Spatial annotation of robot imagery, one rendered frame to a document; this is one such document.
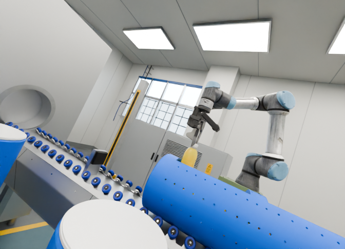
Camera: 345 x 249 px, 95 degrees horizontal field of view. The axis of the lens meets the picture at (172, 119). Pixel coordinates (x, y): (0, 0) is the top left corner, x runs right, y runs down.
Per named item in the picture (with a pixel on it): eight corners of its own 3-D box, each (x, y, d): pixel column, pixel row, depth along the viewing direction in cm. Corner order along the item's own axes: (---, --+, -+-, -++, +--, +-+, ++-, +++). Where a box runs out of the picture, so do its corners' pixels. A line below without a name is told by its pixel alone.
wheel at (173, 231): (170, 224, 67) (170, 222, 66) (180, 229, 66) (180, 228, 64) (165, 235, 64) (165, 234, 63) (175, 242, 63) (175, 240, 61)
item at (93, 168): (94, 173, 100) (104, 150, 102) (98, 175, 99) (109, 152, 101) (81, 174, 91) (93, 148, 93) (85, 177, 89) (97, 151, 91)
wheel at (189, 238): (186, 234, 64) (187, 233, 63) (197, 240, 63) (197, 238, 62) (182, 247, 61) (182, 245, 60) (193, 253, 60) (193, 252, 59)
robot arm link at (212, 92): (225, 85, 84) (211, 77, 82) (217, 103, 83) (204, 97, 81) (216, 88, 92) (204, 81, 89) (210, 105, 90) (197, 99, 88)
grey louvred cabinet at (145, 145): (115, 181, 355) (141, 122, 374) (201, 247, 240) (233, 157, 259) (94, 182, 310) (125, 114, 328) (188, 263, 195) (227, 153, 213)
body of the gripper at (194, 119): (188, 127, 89) (196, 108, 90) (203, 133, 85) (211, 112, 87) (185, 125, 82) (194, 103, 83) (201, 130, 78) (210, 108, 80)
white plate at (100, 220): (169, 299, 28) (167, 306, 28) (167, 220, 56) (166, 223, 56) (26, 239, 28) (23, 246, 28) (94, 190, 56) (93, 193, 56)
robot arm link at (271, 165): (267, 176, 104) (275, 96, 109) (289, 184, 90) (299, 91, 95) (252, 174, 101) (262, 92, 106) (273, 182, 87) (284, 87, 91)
